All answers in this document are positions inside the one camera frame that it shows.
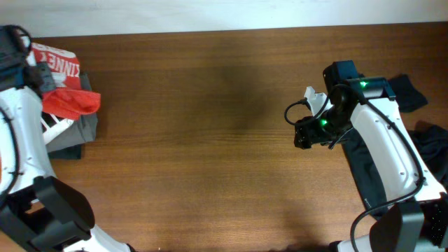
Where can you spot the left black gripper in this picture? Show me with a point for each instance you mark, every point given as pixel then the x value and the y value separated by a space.
pixel 47 71

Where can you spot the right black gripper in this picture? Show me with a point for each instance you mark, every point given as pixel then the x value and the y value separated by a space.
pixel 308 135

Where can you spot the orange t-shirt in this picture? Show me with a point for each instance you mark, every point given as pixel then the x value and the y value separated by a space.
pixel 67 99

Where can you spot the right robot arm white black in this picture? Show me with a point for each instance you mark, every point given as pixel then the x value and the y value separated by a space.
pixel 414 216

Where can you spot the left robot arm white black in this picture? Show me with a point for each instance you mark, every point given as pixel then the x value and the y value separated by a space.
pixel 38 211

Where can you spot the white shirt with black letters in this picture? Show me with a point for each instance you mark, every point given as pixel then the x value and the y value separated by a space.
pixel 53 126

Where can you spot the grey folded garment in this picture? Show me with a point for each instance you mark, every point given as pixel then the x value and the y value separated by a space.
pixel 82 131

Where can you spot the dark folded garment under pile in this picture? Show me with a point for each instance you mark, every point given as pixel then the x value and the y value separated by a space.
pixel 69 153

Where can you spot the black garment with grey band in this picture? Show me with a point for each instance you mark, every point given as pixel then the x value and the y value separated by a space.
pixel 430 141

